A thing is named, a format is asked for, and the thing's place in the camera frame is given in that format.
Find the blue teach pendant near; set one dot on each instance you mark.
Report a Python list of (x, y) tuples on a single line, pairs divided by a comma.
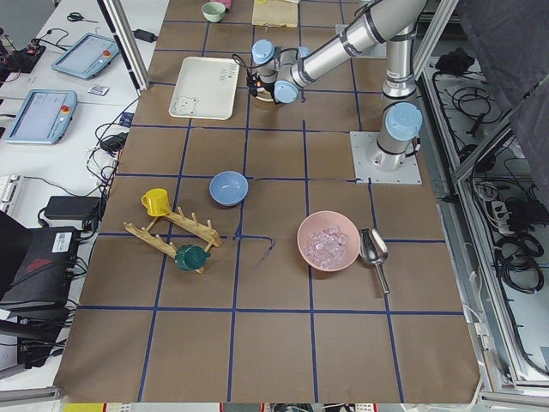
[(43, 117)]

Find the black computer box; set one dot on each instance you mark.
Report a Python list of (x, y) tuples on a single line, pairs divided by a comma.
[(35, 266)]

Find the wooden cutting board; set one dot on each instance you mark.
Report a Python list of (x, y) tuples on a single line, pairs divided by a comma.
[(275, 13)]

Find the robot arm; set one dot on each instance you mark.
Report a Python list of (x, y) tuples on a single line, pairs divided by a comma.
[(379, 39)]

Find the scissors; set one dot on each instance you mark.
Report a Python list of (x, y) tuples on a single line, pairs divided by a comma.
[(76, 16)]

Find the black power adapter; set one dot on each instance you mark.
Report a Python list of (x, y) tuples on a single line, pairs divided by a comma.
[(71, 208)]

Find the blue teach pendant far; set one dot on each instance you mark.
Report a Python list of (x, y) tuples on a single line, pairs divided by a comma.
[(87, 57)]

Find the blue bowl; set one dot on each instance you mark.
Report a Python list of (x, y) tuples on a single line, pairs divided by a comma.
[(228, 188)]

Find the pink bowl with ice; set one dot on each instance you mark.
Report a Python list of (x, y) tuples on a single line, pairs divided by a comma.
[(328, 241)]

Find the green bowl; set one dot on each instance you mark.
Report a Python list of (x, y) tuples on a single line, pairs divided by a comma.
[(214, 11)]

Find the cream bear tray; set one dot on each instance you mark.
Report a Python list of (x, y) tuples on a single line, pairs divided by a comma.
[(205, 89)]

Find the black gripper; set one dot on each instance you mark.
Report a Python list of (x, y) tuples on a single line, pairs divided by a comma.
[(264, 88)]

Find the blue teach pendant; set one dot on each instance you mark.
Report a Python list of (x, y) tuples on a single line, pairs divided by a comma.
[(43, 117), (87, 57)]

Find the pink cloth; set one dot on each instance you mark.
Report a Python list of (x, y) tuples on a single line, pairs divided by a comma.
[(227, 4)]

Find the dark green mug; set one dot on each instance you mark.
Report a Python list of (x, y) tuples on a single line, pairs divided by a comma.
[(191, 258)]

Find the cream round plate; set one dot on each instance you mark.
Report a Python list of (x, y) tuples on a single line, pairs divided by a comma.
[(265, 96)]

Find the aluminium frame post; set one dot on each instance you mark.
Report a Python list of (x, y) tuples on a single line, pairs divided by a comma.
[(118, 24)]

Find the metal scoop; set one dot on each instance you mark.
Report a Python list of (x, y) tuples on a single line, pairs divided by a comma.
[(374, 252)]

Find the yellow mug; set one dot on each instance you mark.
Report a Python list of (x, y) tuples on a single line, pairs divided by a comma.
[(156, 202)]

